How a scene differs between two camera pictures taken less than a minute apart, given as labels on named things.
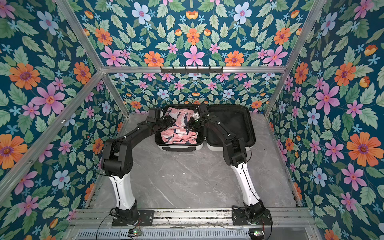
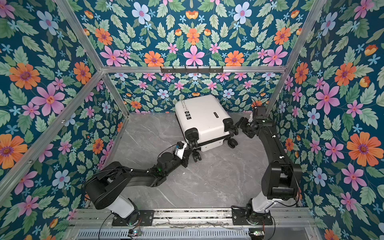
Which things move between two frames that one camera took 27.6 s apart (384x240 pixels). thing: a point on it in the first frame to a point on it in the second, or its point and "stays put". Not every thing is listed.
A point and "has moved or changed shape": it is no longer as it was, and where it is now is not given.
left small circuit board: (134, 233) stays put
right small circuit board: (257, 233) stays put
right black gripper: (191, 125) to (242, 124)
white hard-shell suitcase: (241, 117) has moved or changed shape
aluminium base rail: (194, 219) stays put
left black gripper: (168, 122) to (185, 157)
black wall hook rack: (191, 71) stays put
